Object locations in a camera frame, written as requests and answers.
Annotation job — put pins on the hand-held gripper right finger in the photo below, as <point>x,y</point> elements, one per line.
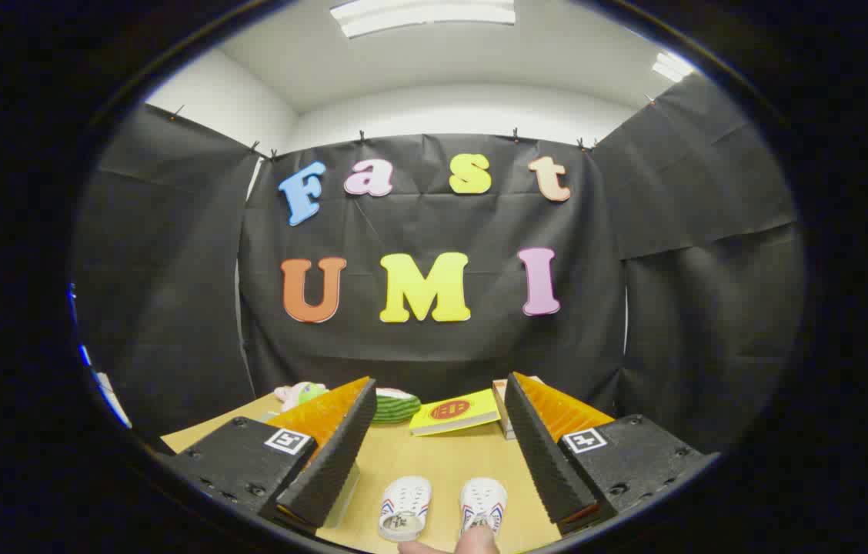
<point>549,462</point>

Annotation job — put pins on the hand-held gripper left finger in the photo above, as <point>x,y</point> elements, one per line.
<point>330,462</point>

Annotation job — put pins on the cream fabric storage box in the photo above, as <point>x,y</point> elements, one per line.
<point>343,496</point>

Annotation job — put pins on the white shoe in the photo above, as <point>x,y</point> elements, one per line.
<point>484,500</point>
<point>407,500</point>

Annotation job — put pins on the grey cover book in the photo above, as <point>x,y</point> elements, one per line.
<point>507,425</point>

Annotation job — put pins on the pink and green plush toy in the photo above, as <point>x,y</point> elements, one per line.
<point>303,394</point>

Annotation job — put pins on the watermelon slice plush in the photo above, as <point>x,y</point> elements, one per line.
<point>395,408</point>

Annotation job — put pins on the beige cover book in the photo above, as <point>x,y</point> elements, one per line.
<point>497,386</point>

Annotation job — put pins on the yellow book with red circle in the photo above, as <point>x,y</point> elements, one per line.
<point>449,412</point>

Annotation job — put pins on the small ceiling light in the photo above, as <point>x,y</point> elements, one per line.
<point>671,66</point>

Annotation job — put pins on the long ceiling light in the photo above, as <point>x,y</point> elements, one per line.
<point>422,14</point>

